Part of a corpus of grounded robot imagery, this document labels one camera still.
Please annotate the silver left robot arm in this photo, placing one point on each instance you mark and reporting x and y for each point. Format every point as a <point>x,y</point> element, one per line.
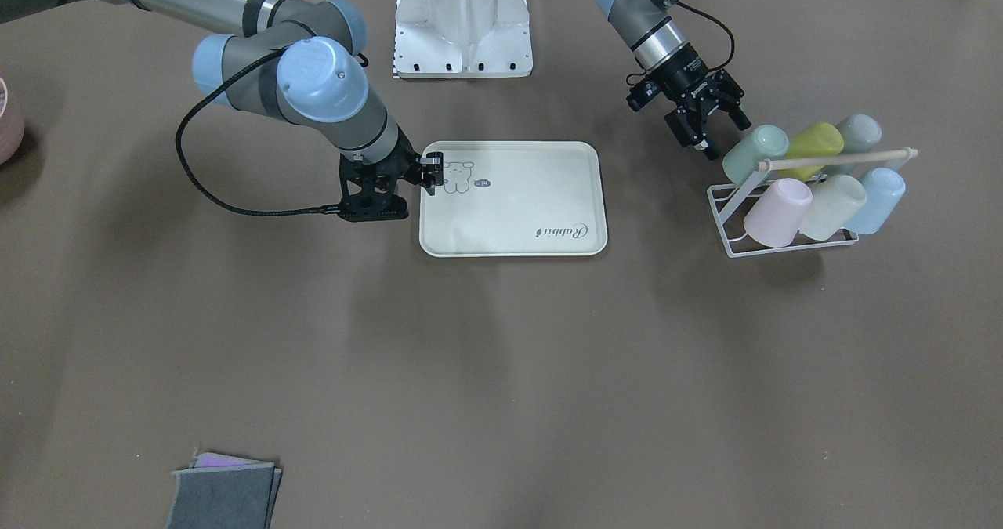
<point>647,27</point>

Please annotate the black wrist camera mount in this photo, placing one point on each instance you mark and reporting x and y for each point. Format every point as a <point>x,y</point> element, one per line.
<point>370,198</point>

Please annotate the cream rabbit tray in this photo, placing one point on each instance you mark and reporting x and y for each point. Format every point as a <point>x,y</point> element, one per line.
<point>515,199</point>

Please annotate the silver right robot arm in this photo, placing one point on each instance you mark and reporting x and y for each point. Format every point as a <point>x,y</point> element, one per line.
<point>294,61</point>

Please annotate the pink plastic cup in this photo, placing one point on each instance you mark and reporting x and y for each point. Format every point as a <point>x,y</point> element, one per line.
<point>774,220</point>

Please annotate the green plastic cup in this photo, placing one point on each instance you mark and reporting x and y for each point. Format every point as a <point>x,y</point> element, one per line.
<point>765,142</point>

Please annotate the grey folded cloth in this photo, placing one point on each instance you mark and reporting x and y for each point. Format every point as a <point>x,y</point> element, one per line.
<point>224,491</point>

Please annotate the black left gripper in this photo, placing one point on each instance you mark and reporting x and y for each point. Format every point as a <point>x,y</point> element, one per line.
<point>689,79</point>

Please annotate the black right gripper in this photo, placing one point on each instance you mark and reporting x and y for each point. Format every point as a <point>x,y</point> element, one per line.
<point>407,163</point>

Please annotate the pink bowl with ice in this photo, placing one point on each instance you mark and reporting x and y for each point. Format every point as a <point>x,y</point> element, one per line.
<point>12,123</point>

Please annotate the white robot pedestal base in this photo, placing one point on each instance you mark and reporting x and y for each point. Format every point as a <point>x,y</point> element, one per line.
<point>451,39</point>

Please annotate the grey plastic cup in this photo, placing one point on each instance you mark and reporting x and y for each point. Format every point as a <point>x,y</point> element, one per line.
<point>860,134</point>

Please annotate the yellow plastic cup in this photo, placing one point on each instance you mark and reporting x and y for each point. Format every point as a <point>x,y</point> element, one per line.
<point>820,140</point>

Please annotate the light blue plastic cup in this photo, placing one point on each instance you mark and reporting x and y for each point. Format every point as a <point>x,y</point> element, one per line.
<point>884,188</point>

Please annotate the white wire cup rack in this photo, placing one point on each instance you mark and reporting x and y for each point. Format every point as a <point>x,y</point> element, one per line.
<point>730,203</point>

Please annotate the cream plastic cup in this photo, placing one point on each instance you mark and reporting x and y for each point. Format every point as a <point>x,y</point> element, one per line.
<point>835,201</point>

